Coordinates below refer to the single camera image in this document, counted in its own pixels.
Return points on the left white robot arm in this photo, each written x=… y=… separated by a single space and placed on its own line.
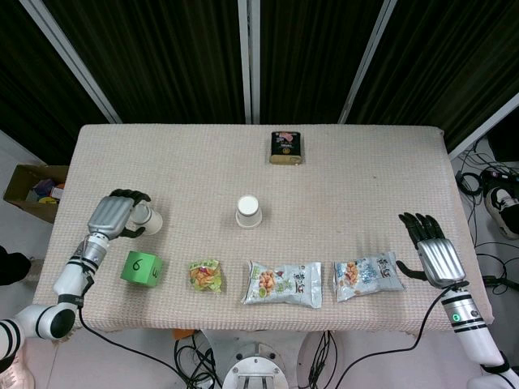
x=52 y=291

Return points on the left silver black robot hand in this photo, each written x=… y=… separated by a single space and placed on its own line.
x=108 y=213

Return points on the green-print silver snack bag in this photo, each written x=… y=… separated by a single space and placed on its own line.
x=284 y=283

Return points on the beige woven tablecloth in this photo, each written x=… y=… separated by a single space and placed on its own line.
x=259 y=194

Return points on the black white sneaker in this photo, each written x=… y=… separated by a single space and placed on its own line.
x=500 y=210

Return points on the green numbered cube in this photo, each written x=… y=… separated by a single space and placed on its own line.
x=140 y=269

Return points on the white paper cup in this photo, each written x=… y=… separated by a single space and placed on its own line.
x=147 y=219
x=248 y=212

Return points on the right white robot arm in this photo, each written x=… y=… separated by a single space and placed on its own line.
x=472 y=332

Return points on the round grey robot base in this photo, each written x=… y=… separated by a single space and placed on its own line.
x=254 y=366

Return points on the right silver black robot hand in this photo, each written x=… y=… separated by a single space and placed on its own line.
x=441 y=259

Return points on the black gold tin can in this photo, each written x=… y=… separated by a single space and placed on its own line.
x=286 y=148

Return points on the brown cardboard box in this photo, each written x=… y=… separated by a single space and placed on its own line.
x=34 y=190

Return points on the small green snack packet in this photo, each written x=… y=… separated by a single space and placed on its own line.
x=205 y=276

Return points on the blue-print silver snack bag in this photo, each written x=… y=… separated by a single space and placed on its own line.
x=365 y=274

